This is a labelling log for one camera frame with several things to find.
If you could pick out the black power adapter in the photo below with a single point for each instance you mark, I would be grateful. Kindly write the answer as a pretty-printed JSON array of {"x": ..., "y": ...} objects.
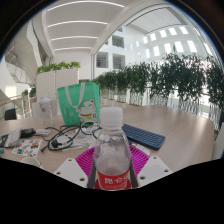
[{"x": 27, "y": 132}]

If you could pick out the tall clear plastic bottle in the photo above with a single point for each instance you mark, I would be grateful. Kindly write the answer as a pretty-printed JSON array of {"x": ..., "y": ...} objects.
[{"x": 46, "y": 111}]

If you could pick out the white paper packet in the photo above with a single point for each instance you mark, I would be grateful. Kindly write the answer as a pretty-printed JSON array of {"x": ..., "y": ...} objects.
[{"x": 141, "y": 149}]

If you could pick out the row of green hedge plants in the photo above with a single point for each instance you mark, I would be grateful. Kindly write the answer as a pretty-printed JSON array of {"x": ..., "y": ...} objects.
[{"x": 166, "y": 80}]

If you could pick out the green plants atop cabinet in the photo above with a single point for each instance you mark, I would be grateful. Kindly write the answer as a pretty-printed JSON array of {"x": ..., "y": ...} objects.
[{"x": 56, "y": 66}]

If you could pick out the green cat-print tote bag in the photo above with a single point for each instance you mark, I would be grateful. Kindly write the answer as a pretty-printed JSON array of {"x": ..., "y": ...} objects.
[{"x": 71, "y": 103}]

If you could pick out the black chair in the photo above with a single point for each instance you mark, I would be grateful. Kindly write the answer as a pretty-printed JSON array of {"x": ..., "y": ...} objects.
[{"x": 10, "y": 114}]

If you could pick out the potted plant in planter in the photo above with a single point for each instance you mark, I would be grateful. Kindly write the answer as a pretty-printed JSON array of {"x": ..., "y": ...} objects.
[{"x": 32, "y": 93}]

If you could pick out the clear red-labelled water bottle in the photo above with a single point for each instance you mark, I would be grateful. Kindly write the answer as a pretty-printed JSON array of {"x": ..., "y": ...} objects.
[{"x": 111, "y": 156}]

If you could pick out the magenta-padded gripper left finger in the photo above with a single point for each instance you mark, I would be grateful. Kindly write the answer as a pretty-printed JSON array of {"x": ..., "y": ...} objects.
[{"x": 70, "y": 170}]

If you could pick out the small white adapter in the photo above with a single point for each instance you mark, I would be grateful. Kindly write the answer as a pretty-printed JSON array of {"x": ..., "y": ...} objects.
[{"x": 42, "y": 131}]

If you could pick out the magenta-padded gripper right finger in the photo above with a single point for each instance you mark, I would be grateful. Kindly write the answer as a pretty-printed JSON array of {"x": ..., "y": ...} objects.
[{"x": 155, "y": 170}]

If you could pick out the dark blue keyboard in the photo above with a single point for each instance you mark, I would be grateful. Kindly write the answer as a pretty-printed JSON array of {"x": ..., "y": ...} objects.
[{"x": 143, "y": 136}]

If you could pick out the ceiling light strips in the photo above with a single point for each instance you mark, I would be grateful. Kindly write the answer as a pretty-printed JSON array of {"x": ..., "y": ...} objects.
[{"x": 78, "y": 22}]

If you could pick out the colourful sticker sheet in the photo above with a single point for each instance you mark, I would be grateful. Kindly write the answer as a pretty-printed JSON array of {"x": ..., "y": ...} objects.
[{"x": 28, "y": 147}]

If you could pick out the white cabinet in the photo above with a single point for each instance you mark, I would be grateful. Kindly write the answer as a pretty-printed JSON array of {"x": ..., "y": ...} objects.
[{"x": 50, "y": 85}]

